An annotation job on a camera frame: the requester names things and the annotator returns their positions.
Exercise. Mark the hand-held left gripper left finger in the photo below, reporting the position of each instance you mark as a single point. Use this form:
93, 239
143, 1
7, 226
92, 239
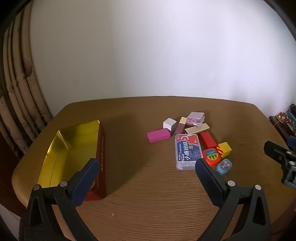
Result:
84, 183

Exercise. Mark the yellow cube with striped side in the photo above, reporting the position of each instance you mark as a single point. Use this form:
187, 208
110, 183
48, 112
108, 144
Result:
224, 148

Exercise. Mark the dark wooden cabinet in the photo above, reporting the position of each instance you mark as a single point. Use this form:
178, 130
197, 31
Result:
281, 129

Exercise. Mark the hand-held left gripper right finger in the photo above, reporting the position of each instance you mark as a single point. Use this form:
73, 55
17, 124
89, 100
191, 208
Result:
208, 183

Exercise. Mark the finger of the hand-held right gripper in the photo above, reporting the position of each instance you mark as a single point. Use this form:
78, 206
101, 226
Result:
277, 151
292, 141

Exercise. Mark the gold bar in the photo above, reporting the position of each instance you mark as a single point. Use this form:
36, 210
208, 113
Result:
196, 129

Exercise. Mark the white cube with striped side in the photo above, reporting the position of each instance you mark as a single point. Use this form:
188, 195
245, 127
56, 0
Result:
168, 124

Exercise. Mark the pink rectangular block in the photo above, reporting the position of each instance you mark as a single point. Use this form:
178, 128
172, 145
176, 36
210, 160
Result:
158, 135

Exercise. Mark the red rectangular block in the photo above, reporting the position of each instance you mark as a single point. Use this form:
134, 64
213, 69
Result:
208, 139

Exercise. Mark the red patterned cloth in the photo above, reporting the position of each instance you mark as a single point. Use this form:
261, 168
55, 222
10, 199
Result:
286, 118

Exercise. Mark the small clear plastic box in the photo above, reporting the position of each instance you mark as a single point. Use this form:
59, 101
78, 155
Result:
195, 118

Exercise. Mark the clear floss box blue label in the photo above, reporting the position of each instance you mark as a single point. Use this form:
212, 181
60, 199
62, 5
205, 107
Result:
187, 150

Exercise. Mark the beige patterned curtain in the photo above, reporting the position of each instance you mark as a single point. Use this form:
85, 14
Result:
20, 92

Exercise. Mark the red tin box gold inside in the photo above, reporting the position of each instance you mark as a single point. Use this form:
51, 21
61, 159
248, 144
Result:
69, 148

